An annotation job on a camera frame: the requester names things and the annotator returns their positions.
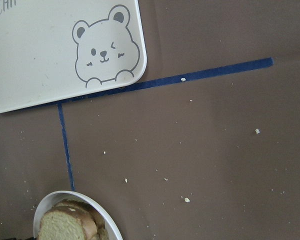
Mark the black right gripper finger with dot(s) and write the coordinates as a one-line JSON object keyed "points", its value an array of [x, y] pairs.
{"points": [[17, 238]]}

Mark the white round plate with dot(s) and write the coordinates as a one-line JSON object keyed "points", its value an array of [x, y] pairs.
{"points": [[52, 198]]}

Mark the bread slice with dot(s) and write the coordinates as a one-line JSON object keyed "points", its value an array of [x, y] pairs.
{"points": [[66, 223], [102, 233]]}

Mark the cream bear tray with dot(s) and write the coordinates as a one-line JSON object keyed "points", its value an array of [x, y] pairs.
{"points": [[52, 50]]}

